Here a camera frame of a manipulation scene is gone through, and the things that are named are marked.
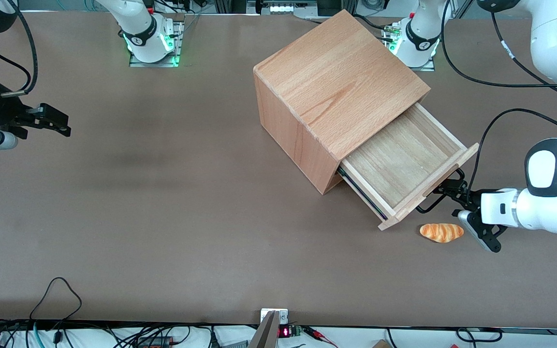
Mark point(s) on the orange toy croissant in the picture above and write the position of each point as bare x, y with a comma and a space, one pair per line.
442, 232

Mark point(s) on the green circuit board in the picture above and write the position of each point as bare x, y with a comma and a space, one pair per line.
297, 331

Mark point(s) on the black orange power device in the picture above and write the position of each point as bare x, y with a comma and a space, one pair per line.
155, 342

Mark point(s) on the wooden drawer cabinet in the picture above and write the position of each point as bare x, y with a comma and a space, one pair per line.
336, 72

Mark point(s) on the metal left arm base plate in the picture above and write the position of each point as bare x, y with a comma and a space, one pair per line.
428, 66

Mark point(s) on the red black clip leads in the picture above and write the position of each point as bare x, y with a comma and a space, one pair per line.
317, 333

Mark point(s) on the red digit display module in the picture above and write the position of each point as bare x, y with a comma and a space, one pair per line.
284, 332

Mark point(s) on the brown cardboard piece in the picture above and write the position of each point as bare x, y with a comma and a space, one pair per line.
381, 344

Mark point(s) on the white lit device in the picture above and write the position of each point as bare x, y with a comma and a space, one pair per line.
285, 7

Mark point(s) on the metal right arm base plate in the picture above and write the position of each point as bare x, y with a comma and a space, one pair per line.
178, 48

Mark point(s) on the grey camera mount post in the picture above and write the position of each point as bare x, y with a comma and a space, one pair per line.
266, 336

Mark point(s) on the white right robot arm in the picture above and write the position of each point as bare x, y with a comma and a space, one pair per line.
143, 29

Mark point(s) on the silver metal bracket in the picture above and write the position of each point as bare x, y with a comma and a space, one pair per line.
283, 316

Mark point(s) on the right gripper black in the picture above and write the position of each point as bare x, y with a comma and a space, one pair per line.
4, 114

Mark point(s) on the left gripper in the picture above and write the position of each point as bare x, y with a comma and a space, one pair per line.
465, 195

